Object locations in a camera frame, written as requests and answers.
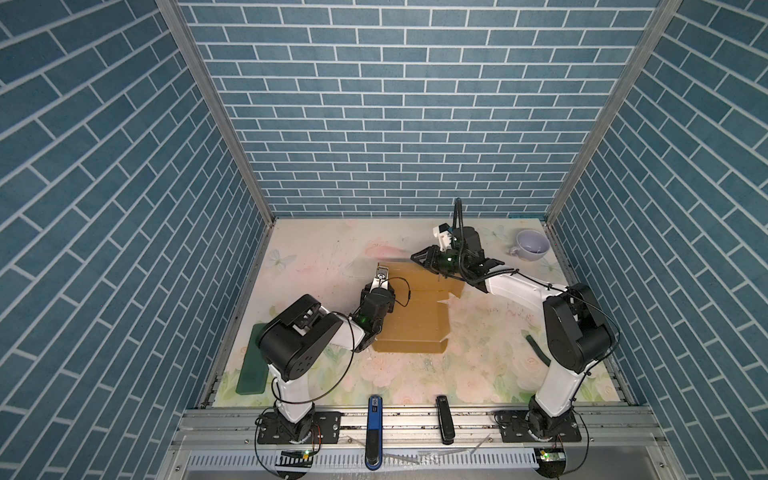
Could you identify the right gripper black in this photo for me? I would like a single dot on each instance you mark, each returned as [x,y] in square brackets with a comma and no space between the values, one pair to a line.
[431,258]

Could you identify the lavender ceramic cup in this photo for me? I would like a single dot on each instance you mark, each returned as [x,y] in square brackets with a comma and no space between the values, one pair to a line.
[530,245]

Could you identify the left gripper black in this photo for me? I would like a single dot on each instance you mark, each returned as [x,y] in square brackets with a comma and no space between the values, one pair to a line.
[390,299]

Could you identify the black handheld stick device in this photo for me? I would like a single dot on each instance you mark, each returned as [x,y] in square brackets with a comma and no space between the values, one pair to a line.
[445,420]

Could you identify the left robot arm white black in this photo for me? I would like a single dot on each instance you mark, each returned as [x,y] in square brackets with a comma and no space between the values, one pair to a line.
[294,340]

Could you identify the aluminium front rail frame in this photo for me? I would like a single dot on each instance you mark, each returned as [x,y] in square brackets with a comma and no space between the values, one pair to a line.
[618,442]

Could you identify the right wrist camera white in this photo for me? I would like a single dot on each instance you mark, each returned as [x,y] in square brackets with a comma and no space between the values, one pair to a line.
[444,237]

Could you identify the left circuit board below rail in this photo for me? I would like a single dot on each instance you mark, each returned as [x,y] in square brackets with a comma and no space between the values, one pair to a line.
[293,464]

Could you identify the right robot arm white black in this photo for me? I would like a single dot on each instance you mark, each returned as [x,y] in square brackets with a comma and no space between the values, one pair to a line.
[578,333]

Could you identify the right circuit board below rail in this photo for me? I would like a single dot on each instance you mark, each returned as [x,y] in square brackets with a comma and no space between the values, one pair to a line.
[551,462]

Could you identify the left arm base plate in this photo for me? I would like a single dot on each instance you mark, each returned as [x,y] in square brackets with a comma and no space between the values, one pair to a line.
[275,429]

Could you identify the green rectangular board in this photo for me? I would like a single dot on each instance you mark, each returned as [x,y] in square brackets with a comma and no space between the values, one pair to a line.
[254,372]

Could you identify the brown cardboard paper box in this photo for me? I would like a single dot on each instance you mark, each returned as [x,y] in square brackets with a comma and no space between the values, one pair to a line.
[420,321]

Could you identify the blue black handheld tool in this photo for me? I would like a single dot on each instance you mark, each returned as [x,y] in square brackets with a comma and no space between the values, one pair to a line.
[374,434]

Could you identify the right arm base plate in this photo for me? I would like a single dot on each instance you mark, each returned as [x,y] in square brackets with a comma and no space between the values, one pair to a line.
[510,425]

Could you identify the circuit board below rail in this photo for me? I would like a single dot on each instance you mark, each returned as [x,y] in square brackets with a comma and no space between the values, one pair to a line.
[551,462]
[293,464]

